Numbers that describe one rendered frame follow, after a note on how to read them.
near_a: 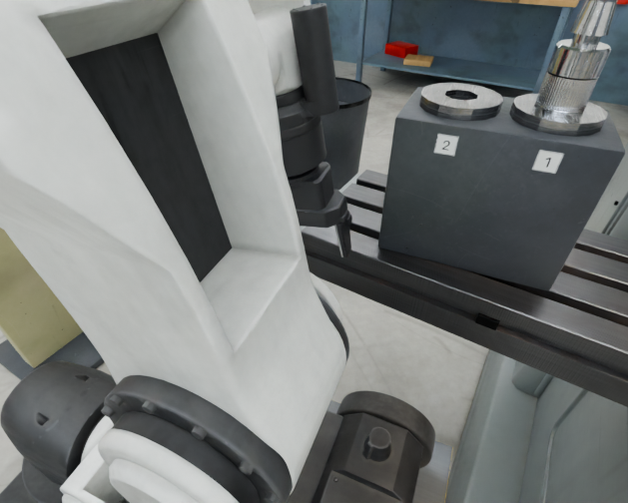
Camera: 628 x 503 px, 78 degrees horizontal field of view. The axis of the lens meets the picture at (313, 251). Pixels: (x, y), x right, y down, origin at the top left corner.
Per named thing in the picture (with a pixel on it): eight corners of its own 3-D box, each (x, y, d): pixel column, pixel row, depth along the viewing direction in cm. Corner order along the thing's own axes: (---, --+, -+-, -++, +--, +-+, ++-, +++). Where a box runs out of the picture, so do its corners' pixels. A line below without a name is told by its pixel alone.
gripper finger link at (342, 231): (339, 259, 52) (333, 223, 49) (346, 246, 55) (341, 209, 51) (351, 261, 52) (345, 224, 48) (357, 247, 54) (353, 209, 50)
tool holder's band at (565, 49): (545, 55, 38) (549, 44, 37) (562, 47, 41) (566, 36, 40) (598, 64, 35) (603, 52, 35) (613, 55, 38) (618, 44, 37)
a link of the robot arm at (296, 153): (244, 232, 50) (214, 146, 43) (275, 193, 57) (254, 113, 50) (334, 241, 46) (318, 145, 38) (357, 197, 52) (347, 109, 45)
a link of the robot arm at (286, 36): (223, 151, 42) (184, 33, 35) (268, 113, 49) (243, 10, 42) (319, 153, 37) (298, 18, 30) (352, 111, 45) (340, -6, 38)
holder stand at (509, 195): (549, 293, 48) (635, 138, 35) (376, 248, 55) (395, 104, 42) (547, 238, 56) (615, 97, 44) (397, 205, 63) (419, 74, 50)
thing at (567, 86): (527, 107, 41) (545, 55, 38) (544, 96, 44) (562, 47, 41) (574, 119, 39) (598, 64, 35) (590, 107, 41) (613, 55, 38)
